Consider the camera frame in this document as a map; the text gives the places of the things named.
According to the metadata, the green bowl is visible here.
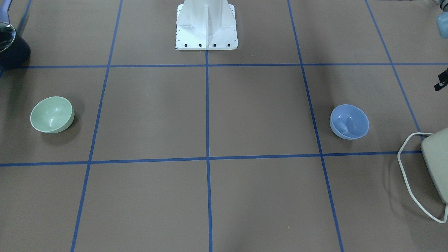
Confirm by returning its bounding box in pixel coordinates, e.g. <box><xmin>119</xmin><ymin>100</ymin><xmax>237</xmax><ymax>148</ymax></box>
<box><xmin>29</xmin><ymin>96</ymin><xmax>75</xmax><ymax>134</ymax></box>

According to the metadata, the white power cable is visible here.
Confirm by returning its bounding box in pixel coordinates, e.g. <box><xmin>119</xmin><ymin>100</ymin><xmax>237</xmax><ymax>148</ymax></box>
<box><xmin>397</xmin><ymin>132</ymin><xmax>448</xmax><ymax>224</ymax></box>

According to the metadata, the dark blue saucepan with lid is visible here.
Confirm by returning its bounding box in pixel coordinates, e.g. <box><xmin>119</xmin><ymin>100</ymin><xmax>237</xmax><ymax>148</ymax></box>
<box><xmin>0</xmin><ymin>0</ymin><xmax>31</xmax><ymax>70</ymax></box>

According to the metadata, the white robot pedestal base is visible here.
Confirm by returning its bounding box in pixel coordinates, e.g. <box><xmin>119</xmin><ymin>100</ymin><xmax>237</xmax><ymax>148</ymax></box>
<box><xmin>175</xmin><ymin>0</ymin><xmax>238</xmax><ymax>51</ymax></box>

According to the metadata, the beige appliance box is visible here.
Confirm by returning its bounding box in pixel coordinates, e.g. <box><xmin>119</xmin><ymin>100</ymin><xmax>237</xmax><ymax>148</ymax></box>
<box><xmin>421</xmin><ymin>128</ymin><xmax>448</xmax><ymax>204</ymax></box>

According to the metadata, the blue bowl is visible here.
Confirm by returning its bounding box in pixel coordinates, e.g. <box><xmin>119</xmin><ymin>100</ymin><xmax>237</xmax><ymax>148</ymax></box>
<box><xmin>329</xmin><ymin>104</ymin><xmax>370</xmax><ymax>140</ymax></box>

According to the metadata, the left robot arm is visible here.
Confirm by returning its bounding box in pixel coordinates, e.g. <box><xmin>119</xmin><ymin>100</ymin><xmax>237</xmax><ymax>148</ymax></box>
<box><xmin>434</xmin><ymin>0</ymin><xmax>448</xmax><ymax>92</ymax></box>

